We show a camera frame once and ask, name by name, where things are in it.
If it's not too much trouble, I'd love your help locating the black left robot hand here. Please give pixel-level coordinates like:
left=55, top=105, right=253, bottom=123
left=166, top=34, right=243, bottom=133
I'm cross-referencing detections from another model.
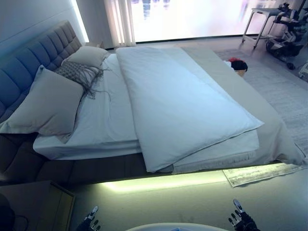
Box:
left=77, top=205, right=101, bottom=231

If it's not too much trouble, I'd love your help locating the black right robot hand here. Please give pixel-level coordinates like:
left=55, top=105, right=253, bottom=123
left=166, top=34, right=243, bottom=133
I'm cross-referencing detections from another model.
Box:
left=228, top=199, right=257, bottom=231

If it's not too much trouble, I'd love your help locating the white duvet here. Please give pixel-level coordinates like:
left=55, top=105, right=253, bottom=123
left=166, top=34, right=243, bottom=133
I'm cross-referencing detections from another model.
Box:
left=115, top=45, right=265, bottom=173

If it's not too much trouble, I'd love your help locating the wooden nightstand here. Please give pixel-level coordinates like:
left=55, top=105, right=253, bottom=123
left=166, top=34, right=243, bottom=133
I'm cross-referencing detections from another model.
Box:
left=0, top=180, right=76, bottom=231

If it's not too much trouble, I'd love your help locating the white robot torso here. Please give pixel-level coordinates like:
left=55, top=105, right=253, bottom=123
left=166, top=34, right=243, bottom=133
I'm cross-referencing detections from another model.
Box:
left=125, top=223, right=193, bottom=231

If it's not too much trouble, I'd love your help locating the black round device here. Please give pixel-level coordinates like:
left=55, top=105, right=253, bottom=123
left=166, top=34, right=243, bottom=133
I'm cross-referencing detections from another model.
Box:
left=0, top=193, right=16, bottom=231

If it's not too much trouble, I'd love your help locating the white fitted mattress sheet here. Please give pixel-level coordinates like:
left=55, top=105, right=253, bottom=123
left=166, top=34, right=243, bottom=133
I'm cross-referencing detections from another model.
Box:
left=32, top=53, right=261, bottom=173

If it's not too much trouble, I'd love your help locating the large beige pillow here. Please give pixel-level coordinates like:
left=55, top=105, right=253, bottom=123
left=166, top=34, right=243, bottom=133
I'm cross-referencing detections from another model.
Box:
left=0, top=64, right=85, bottom=140

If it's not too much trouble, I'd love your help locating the grey fringed decorative pillow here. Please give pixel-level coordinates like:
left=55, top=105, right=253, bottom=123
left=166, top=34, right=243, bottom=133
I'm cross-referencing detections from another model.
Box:
left=54, top=60, right=113, bottom=102

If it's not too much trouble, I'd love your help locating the red black clothing pile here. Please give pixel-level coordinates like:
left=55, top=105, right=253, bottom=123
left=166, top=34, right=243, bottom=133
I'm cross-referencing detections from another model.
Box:
left=223, top=57, right=249, bottom=77

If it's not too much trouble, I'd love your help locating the small beige pillow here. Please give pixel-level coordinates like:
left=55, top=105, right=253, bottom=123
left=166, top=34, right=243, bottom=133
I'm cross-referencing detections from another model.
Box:
left=61, top=45, right=111, bottom=68

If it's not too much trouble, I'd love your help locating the grey tufted headboard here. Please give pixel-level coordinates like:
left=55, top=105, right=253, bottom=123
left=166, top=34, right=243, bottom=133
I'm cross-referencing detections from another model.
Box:
left=0, top=20, right=82, bottom=124

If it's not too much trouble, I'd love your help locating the black white wheeled machine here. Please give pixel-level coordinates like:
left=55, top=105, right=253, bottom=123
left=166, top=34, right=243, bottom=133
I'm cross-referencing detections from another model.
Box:
left=266, top=2, right=308, bottom=71

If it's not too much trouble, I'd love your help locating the white curtain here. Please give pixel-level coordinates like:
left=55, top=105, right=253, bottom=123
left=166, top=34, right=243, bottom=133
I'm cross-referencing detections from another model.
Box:
left=103, top=0, right=137, bottom=48

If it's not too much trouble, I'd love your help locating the large bright window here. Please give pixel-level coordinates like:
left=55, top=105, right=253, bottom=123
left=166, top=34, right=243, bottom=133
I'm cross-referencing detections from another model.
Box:
left=131, top=0, right=308, bottom=43

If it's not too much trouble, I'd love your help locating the brown upholstered bed frame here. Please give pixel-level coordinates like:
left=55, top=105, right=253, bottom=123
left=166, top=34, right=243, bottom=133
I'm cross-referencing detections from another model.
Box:
left=0, top=132, right=174, bottom=187

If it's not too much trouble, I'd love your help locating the grey metal frame table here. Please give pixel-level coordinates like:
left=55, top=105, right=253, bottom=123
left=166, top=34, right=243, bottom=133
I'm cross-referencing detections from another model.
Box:
left=242, top=7, right=281, bottom=50

